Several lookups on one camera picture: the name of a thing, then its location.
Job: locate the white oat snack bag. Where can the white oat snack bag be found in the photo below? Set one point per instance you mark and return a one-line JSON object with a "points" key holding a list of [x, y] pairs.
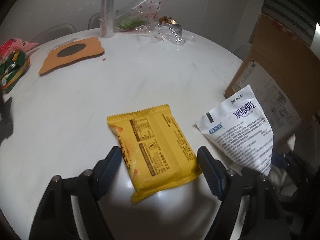
{"points": [[239, 127]]}

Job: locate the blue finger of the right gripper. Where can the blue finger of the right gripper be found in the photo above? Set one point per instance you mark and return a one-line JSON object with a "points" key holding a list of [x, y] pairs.
{"points": [[278, 160]]}

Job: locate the pink plastic bag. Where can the pink plastic bag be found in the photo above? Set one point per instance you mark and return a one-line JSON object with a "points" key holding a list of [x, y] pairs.
{"points": [[16, 43]]}

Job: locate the grey chair right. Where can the grey chair right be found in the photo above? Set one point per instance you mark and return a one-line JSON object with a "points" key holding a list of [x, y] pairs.
{"points": [[242, 51]]}

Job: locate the grey chair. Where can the grey chair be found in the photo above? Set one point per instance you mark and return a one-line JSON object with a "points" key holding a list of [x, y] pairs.
{"points": [[95, 21], [242, 51], [54, 32]]}

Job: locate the crumpled clear wrapper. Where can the crumpled clear wrapper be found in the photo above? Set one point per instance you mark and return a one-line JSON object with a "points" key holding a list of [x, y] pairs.
{"points": [[164, 32]]}

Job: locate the green snack bag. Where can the green snack bag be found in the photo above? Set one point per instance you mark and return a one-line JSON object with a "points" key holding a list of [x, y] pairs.
{"points": [[13, 67]]}

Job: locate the orange wooden coaster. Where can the orange wooden coaster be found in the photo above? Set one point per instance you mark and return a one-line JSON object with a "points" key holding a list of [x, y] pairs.
{"points": [[71, 53]]}

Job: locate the black phone stand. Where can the black phone stand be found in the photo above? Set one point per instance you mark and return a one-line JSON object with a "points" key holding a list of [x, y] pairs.
{"points": [[7, 125]]}

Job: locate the yellow snack pack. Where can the yellow snack pack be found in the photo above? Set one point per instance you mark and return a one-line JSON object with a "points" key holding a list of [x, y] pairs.
{"points": [[155, 151]]}

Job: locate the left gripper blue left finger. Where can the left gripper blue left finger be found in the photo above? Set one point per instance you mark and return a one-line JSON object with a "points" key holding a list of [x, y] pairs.
{"points": [[104, 172]]}

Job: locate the clear plastic tube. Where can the clear plastic tube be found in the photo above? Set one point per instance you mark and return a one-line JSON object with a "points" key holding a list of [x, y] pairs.
{"points": [[107, 18]]}

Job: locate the grey chair middle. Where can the grey chair middle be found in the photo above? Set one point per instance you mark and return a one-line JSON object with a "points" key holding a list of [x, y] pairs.
{"points": [[95, 21]]}

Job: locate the cardboard box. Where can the cardboard box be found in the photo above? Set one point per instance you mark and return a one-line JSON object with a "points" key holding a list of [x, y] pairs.
{"points": [[283, 73]]}

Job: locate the gold foil wrapper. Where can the gold foil wrapper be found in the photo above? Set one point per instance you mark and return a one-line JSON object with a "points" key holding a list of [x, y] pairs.
{"points": [[168, 21]]}

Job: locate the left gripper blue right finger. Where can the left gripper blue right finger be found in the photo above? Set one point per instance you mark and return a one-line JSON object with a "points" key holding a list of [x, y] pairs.
{"points": [[214, 172]]}

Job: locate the clear bag with greens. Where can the clear bag with greens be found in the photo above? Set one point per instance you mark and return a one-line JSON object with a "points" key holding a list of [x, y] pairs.
{"points": [[136, 14]]}

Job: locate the grey chair left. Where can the grey chair left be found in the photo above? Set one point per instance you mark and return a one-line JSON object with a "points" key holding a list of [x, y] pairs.
{"points": [[54, 32]]}

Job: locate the striped window blind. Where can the striped window blind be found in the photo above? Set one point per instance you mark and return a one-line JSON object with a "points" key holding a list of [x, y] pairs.
{"points": [[295, 15]]}

